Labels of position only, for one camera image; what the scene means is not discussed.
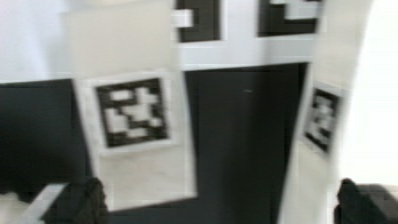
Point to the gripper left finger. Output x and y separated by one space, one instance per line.
67 203

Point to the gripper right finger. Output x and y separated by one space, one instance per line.
367 203

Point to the white U-shaped fence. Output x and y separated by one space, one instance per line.
346 137

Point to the white tag base sheet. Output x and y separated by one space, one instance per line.
246 33

